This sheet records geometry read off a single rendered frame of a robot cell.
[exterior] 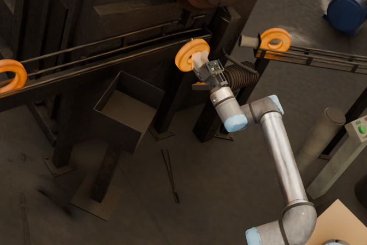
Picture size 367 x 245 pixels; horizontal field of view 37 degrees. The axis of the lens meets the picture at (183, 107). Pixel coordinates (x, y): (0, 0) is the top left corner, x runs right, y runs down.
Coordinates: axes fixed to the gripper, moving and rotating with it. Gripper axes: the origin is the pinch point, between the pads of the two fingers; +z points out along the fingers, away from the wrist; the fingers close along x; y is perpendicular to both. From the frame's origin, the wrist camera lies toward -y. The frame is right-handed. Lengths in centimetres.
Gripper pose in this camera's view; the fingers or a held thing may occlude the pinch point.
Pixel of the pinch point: (194, 52)
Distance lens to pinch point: 231.3
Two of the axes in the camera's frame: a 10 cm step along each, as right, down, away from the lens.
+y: 4.5, -4.4, -7.8
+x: -7.8, 2.4, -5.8
